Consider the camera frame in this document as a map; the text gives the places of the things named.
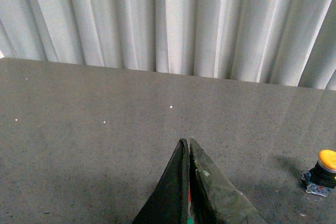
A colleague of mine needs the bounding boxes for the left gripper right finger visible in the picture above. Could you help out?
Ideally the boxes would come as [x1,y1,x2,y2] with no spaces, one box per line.
[190,139,267,223]

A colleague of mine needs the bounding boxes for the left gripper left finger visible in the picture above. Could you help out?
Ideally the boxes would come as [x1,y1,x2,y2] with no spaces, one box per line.
[132,138,190,223]

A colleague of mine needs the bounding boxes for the yellow push button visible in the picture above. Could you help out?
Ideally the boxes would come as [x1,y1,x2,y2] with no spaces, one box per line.
[301,150,335,197]

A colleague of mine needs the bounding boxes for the white pleated curtain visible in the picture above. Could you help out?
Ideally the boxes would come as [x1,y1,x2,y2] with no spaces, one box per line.
[1,0,335,90]

